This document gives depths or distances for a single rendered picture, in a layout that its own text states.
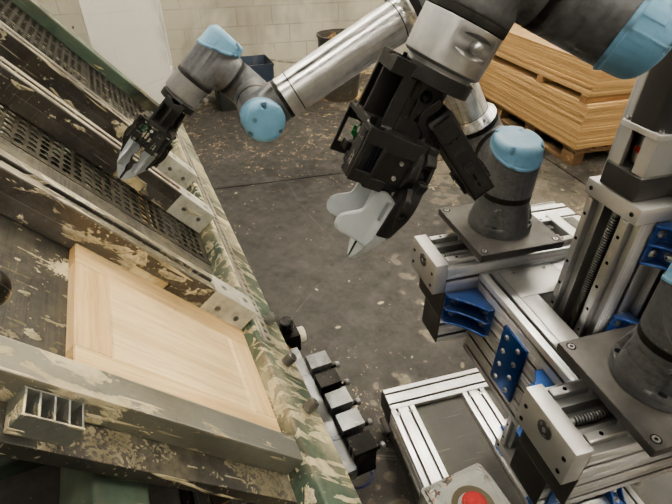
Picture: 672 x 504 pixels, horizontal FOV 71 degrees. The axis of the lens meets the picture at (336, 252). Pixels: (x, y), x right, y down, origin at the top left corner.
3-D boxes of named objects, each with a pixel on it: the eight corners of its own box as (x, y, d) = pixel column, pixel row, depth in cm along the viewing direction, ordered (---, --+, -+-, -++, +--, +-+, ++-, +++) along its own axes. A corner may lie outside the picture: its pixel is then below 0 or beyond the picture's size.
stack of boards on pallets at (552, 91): (673, 152, 401) (716, 55, 355) (568, 167, 378) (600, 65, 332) (511, 74, 592) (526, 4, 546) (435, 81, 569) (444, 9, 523)
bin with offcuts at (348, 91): (369, 101, 508) (372, 36, 470) (323, 105, 497) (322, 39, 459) (355, 87, 549) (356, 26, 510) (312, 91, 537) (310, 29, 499)
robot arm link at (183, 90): (180, 66, 93) (213, 95, 96) (166, 84, 94) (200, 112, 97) (173, 67, 86) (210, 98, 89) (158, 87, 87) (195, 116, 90)
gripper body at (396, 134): (325, 152, 49) (378, 37, 43) (393, 175, 53) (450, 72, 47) (344, 187, 43) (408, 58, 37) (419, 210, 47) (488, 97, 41)
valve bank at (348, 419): (396, 505, 108) (405, 446, 94) (339, 532, 103) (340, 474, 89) (315, 353, 145) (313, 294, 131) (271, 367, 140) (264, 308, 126)
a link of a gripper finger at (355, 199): (307, 230, 53) (342, 159, 49) (352, 242, 56) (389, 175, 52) (313, 246, 51) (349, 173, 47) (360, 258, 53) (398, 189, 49)
